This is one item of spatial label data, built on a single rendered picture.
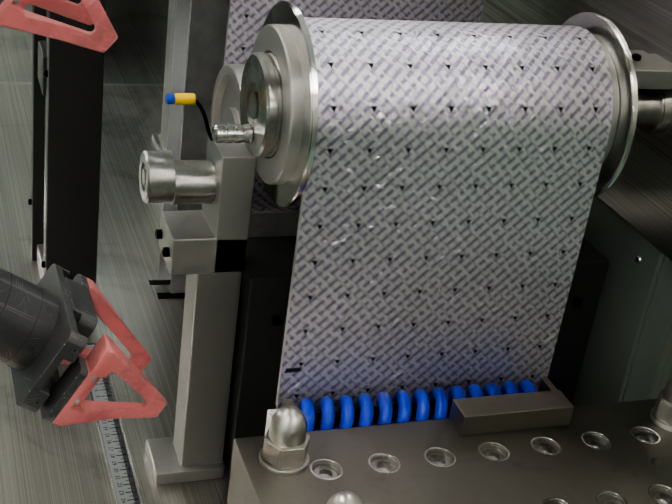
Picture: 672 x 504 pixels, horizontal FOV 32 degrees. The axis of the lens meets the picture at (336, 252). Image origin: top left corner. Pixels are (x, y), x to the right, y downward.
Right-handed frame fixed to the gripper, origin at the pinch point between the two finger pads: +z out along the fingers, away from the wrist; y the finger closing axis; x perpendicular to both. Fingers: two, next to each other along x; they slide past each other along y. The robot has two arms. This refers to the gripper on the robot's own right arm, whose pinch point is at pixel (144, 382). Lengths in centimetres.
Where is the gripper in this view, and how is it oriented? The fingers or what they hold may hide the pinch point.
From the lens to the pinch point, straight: 85.9
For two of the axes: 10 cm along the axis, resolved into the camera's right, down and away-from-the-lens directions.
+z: 7.3, 4.4, 5.2
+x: 6.0, -7.7, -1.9
